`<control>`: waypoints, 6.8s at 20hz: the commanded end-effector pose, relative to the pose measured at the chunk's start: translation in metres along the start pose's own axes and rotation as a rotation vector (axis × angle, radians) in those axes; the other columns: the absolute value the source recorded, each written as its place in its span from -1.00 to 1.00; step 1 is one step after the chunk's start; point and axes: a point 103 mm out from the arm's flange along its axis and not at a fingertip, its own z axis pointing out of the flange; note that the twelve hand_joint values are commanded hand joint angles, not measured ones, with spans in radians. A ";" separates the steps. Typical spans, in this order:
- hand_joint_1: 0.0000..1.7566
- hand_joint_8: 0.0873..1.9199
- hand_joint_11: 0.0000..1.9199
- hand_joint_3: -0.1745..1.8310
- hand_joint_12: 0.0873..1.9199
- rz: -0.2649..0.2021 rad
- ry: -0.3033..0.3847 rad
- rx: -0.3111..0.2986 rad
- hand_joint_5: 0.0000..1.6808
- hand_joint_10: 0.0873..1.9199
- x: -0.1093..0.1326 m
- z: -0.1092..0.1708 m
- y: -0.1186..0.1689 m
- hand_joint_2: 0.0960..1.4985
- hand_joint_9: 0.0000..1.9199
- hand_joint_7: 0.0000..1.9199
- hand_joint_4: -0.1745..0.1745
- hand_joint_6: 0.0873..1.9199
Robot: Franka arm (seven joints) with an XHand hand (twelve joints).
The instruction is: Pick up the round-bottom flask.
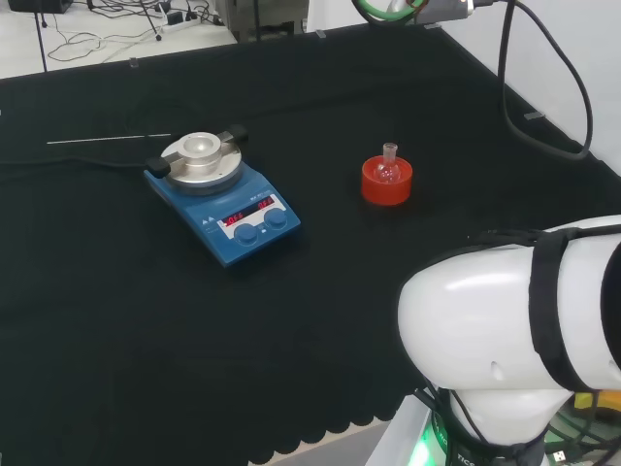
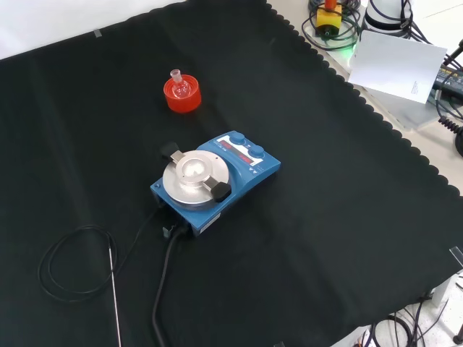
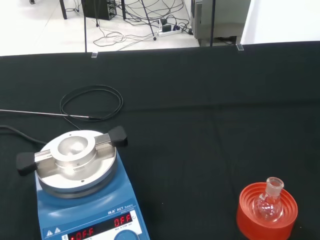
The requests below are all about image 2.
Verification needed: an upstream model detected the clear glass round-bottom flask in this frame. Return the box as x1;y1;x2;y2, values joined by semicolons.
169;69;190;99

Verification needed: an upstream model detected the heater with blue base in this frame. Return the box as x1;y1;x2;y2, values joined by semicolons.
150;130;281;238

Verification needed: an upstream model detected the black bench cloth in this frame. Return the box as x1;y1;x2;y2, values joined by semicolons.
0;0;463;347

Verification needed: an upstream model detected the thin metal temperature probe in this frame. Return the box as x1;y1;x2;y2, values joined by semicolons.
108;247;123;347

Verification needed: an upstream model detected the yellow stop button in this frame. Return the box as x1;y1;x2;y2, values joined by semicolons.
315;0;343;38

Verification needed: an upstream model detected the grey metal plate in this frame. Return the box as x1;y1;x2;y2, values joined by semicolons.
352;82;457;133

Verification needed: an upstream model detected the pale white board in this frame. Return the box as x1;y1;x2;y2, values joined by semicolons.
347;29;449;106

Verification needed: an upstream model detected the black box with yellow print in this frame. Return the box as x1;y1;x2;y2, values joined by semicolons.
433;61;463;97

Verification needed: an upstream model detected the orange flask support ring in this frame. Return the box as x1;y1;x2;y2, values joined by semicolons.
162;73;203;114

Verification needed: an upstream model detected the thick black power cable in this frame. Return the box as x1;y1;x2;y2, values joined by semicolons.
151;224;190;347

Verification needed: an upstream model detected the thin black probe cable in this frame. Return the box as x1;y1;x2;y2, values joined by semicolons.
38;207;161;303

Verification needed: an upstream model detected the black coiled cable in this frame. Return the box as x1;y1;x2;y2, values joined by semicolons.
436;92;463;157

